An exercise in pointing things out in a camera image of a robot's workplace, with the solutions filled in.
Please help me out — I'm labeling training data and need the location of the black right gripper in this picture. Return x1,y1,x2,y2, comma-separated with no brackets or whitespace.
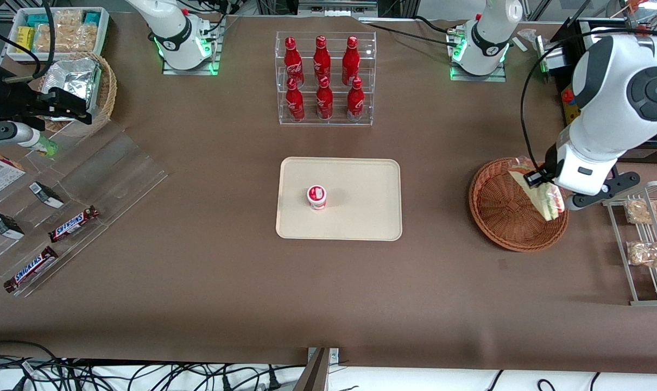
0,64,94,125

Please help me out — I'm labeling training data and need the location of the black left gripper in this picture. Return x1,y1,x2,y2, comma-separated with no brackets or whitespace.
525,142,561,189

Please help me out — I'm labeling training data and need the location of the triangle sandwich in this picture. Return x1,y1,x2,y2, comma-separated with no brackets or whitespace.
508,156,566,222

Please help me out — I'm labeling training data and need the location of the light tan wicker basket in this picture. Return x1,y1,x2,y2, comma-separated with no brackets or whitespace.
38,52,117,136

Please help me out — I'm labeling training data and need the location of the dark brown wicker basket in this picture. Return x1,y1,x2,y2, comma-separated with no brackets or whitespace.
468,157,570,253

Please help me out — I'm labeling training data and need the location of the beige plastic tray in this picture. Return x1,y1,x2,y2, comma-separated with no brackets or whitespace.
275,157,403,241

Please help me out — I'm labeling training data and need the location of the silver foil bag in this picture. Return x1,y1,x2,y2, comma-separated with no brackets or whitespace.
46,57,102,117

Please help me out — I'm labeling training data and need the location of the green white drink bottle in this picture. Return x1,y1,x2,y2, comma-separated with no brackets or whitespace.
29,134,59,157

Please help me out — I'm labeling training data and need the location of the clear cracker pack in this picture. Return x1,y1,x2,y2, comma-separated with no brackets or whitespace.
624,199,657,225
50,9,85,34
34,24,59,53
57,24,99,53
626,241,657,268

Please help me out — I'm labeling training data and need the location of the white plastic bin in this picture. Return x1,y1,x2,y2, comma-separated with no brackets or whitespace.
5,7,111,62

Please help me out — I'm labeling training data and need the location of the clear acrylic stepped display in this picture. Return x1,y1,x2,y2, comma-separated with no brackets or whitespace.
0,122,169,298

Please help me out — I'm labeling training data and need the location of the yellow snack box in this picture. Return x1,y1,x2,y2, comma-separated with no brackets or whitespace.
16,26,35,54

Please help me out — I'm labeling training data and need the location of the small black white box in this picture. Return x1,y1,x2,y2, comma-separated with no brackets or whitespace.
29,181,65,209
0,212,25,240

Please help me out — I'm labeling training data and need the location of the brown snickers bar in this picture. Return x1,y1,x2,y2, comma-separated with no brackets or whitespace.
48,205,100,243
3,246,59,294

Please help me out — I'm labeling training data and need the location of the small silver white device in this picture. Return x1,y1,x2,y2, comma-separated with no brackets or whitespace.
536,39,572,74

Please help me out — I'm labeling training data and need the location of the clear acrylic bottle rack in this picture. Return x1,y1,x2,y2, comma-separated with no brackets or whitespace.
275,31,377,127

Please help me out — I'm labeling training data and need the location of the red cola bottle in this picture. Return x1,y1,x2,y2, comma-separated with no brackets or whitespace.
315,76,334,120
342,36,360,86
285,77,306,122
346,77,365,121
283,36,306,87
313,35,332,85

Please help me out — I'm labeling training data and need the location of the red white yogurt cup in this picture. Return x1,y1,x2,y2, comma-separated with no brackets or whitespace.
307,185,327,211

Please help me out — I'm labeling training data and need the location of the brown table cloth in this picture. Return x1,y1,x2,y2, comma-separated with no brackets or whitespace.
0,11,657,375

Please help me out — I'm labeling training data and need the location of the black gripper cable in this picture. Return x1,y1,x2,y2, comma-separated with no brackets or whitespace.
520,27,657,177

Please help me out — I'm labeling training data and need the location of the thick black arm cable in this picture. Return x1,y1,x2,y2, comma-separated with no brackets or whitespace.
40,0,56,77

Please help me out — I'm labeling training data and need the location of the silver wire rack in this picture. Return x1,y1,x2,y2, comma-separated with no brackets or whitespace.
603,181,657,307

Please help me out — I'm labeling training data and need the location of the silver metal frame rail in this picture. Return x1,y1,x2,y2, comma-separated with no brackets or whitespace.
255,0,416,20

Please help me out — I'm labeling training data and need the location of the silver metal bracket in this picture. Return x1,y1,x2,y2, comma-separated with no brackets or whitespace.
308,348,340,365

